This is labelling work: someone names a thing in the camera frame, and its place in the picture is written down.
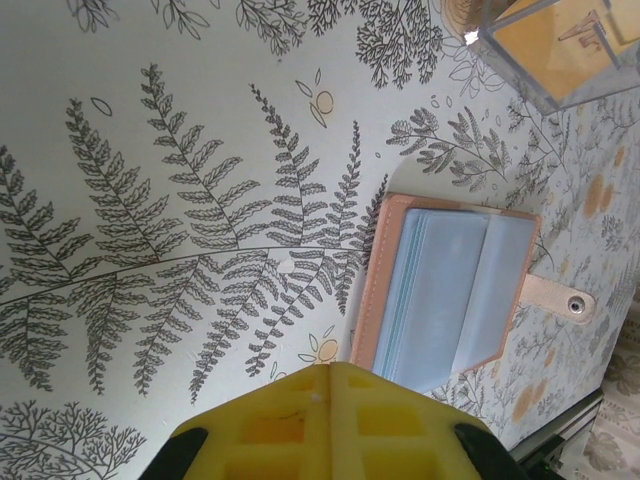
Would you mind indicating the aluminium table side rail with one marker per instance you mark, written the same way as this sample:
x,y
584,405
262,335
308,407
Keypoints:
x,y
555,425

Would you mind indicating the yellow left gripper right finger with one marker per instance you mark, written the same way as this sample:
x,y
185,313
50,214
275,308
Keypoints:
x,y
380,400

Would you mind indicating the clear acrylic card box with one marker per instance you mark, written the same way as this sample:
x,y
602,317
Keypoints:
x,y
520,80

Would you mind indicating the pink leather card holder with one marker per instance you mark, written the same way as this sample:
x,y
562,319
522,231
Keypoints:
x,y
380,280

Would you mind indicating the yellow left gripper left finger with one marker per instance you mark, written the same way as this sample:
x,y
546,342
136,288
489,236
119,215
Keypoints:
x,y
280,400

